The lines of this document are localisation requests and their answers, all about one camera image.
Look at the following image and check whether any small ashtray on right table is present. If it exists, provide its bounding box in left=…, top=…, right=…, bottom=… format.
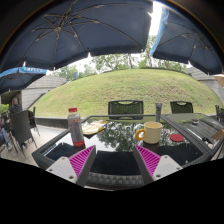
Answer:
left=191, top=118, right=199, bottom=125

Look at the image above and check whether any grey umbrella pole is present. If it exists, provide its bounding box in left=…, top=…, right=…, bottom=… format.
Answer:
left=155, top=103, right=162, bottom=122

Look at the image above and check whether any wicker chair on left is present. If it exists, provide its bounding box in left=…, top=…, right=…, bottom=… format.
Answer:
left=8, top=109, right=39, bottom=150

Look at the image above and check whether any seated person on left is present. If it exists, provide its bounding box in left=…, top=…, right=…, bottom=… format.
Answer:
left=9, top=97, right=22, bottom=114

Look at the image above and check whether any cream mug with yellow handle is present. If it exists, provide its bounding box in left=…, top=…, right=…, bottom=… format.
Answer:
left=135, top=122, right=162, bottom=144

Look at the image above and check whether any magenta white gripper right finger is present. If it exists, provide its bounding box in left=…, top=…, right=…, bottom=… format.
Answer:
left=133, top=145, right=182, bottom=185

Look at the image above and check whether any black lattice chair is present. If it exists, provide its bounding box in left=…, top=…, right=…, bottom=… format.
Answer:
left=170, top=101, right=193, bottom=114
left=108, top=100, right=144, bottom=120

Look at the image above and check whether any plastic bottle with red cap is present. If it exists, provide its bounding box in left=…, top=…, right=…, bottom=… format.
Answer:
left=68, top=107, right=84, bottom=147

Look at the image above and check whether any large navy parasol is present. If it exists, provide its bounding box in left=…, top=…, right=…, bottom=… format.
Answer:
left=0, top=0, right=153, bottom=71

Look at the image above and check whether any glass top wicker table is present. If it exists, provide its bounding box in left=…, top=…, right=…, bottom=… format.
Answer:
left=32, top=115, right=212, bottom=190

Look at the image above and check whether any right navy parasol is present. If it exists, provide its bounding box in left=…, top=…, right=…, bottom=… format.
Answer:
left=150, top=7, right=224, bottom=75

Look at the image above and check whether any blue parasol far left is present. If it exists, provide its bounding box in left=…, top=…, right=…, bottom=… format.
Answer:
left=0, top=66, right=47, bottom=95

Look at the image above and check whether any neighbouring wicker table right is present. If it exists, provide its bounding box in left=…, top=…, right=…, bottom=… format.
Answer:
left=161, top=113, right=224, bottom=156

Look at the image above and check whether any red round coaster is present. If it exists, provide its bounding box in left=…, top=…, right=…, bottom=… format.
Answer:
left=170, top=134, right=184, bottom=142

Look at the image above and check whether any black lattice chair centre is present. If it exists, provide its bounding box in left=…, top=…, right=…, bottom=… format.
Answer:
left=108, top=100, right=144, bottom=120

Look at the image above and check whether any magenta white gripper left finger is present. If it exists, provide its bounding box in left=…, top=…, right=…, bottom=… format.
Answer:
left=46, top=145, right=96, bottom=187

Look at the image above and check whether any black lattice chair right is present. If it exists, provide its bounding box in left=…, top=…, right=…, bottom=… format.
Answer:
left=170, top=101, right=193, bottom=114

